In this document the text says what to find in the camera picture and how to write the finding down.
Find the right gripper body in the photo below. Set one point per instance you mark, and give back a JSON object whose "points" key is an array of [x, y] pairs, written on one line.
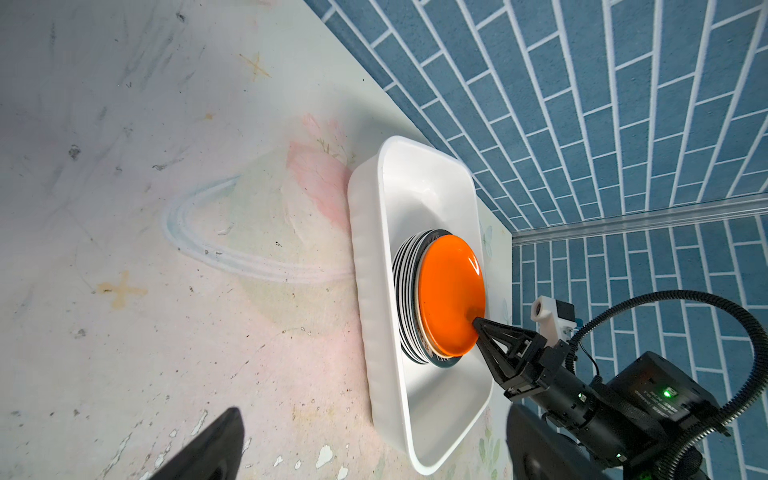
{"points": [[609, 426]]}

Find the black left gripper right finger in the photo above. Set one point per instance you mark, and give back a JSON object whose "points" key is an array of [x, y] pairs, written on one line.
{"points": [[539, 452]]}

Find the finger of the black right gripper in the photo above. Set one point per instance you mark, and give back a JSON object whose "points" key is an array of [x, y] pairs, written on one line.
{"points": [[508, 352]]}

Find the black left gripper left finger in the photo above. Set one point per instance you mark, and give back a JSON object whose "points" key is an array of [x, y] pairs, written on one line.
{"points": [[215, 453]]}

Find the small green rim plate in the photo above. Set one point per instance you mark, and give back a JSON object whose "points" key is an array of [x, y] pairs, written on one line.
{"points": [[398, 270]]}

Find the orange plate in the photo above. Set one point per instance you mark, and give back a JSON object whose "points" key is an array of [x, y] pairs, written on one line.
{"points": [[450, 294]]}

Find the yellow floral plate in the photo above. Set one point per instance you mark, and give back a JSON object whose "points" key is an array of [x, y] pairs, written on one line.
{"points": [[411, 262]]}

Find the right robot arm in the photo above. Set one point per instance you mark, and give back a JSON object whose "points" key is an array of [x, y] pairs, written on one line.
{"points": [[661, 389]]}

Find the white plastic bin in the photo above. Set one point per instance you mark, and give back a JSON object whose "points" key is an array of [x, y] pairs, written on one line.
{"points": [[407, 188]]}

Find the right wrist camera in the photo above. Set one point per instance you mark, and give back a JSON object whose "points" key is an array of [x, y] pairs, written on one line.
{"points": [[556, 319]]}

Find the aluminium frame rail right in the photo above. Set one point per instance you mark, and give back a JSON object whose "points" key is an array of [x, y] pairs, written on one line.
{"points": [[732, 208]]}

